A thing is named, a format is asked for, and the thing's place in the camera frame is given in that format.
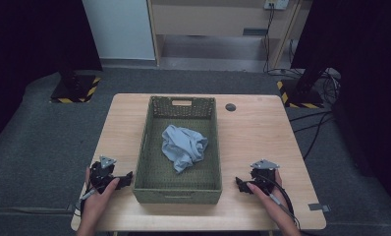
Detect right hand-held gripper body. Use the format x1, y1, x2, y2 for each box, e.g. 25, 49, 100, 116
249, 158, 281, 196

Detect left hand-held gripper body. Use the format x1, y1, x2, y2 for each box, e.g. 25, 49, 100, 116
88, 155, 118, 194

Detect person's right hand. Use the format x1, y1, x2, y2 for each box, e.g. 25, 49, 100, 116
246, 169, 284, 215

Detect person's left hand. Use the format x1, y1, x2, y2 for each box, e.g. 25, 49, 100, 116
83, 166, 121, 224

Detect green woven basket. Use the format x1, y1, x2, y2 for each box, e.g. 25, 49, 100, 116
132, 94, 223, 206

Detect light blue cloth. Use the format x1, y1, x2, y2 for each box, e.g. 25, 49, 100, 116
160, 124, 209, 174

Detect grey tape strip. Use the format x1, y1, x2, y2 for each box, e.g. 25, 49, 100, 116
307, 203, 332, 212

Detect black stand base striped tape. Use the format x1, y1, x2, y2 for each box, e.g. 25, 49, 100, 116
49, 70, 102, 104
276, 68, 326, 109

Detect black curtain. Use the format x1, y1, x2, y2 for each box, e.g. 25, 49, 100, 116
0, 0, 103, 152
291, 0, 391, 214

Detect white panel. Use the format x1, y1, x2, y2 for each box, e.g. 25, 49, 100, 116
82, 0, 157, 62

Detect wooden cabinet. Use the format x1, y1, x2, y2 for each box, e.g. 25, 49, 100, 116
146, 0, 313, 71

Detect white power strip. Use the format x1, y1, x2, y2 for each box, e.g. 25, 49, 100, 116
263, 0, 291, 11

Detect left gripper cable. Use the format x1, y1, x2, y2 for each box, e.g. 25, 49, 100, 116
73, 188, 97, 218

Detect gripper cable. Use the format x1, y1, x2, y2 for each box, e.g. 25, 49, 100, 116
257, 172, 303, 231
73, 188, 97, 218

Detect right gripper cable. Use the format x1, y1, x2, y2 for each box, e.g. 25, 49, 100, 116
257, 172, 303, 231

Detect black floor cables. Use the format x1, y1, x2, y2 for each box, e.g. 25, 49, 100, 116
268, 67, 343, 162

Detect black power strip cable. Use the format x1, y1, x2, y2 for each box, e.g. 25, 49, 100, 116
262, 5, 277, 74

